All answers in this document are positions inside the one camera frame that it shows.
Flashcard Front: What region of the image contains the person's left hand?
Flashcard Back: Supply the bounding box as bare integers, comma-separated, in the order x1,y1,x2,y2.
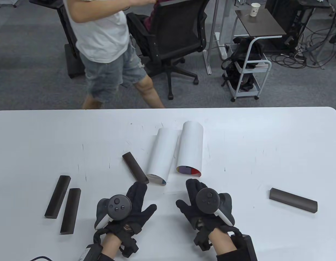
95,181,158,240

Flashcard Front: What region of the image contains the person's right hand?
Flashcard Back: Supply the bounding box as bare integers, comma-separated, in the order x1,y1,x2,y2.
176,179,235,231

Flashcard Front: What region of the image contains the dark wooden paperweight bar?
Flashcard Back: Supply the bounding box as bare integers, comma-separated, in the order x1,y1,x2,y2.
44,175,71,219
122,152,150,185
60,188,82,235
269,187,319,213

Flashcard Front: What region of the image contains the narrow white poster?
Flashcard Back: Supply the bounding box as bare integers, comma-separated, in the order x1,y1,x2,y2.
146,128,179,187

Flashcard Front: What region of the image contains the white paper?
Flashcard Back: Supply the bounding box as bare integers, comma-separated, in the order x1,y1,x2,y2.
176,121,204,177

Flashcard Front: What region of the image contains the person's left forearm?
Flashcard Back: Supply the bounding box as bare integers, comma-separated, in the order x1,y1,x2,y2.
101,233,122,261

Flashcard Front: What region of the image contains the person's right forearm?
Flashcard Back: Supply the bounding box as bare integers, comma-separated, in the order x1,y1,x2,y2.
211,228,238,261

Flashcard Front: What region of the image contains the dark grey tracking controller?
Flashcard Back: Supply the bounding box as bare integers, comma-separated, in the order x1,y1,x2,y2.
195,188,235,226
94,194,132,230

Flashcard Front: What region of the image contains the black sensor box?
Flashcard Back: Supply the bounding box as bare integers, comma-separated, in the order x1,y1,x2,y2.
233,234,258,261
78,244,103,261

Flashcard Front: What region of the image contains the black bag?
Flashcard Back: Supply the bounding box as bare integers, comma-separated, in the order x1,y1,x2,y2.
221,37,267,92

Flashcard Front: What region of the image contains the black floor stand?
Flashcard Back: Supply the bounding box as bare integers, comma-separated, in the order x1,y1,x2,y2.
29,0,85,79

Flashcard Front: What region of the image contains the black mesh office chair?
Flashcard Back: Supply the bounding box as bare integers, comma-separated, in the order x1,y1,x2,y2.
126,0,209,100

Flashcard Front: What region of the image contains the side table with dark top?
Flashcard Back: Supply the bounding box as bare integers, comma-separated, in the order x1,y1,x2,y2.
230,10,287,102

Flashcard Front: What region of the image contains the black computer tower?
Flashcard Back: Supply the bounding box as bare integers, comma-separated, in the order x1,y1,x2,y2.
265,0,317,52

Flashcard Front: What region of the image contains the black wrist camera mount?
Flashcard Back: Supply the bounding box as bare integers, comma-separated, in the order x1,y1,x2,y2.
194,228,212,251
119,235,139,258

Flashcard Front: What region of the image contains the black cable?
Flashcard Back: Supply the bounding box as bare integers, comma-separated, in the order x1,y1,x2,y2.
29,255,85,261

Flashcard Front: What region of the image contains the white desk frame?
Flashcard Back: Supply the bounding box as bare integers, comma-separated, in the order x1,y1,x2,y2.
203,0,231,75

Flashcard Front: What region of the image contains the tangle of black cables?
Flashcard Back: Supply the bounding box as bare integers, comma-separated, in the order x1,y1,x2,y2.
269,0,336,70

